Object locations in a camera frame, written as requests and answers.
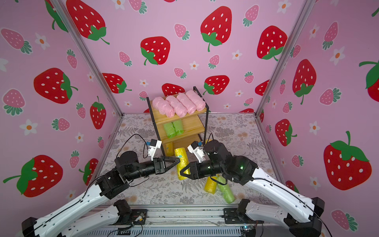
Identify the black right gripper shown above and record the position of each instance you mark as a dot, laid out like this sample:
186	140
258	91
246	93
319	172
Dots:
195	170

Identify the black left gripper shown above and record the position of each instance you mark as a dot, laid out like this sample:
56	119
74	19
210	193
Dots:
158	168

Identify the yellow trash bag roll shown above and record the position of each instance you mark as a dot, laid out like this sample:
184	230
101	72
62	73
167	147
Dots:
210	185
169	150
184	161

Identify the green trash bag roll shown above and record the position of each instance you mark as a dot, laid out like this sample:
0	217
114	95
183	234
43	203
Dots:
225	189
169	130
178	126

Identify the pink trash bag roll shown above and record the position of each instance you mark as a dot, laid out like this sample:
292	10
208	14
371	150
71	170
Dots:
163	107
187	103
196	99
178	107

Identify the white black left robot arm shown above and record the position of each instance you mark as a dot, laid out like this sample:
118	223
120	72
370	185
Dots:
69	220

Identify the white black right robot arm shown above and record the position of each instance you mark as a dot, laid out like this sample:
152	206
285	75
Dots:
291	210

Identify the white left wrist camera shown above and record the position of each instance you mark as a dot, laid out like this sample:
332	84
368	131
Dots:
153	145

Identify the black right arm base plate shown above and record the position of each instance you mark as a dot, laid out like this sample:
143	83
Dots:
232	216

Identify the aluminium frame rail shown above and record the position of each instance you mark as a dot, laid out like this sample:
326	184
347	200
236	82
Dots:
189	222

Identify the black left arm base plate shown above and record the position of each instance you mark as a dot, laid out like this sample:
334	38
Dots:
136	216

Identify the right aluminium corner post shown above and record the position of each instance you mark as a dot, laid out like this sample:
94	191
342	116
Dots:
292	38

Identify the aluminium corner post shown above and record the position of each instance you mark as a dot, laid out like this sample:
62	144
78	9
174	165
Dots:
78	39
292	38

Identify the left aluminium corner post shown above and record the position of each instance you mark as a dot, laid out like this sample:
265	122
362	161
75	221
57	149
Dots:
78	39

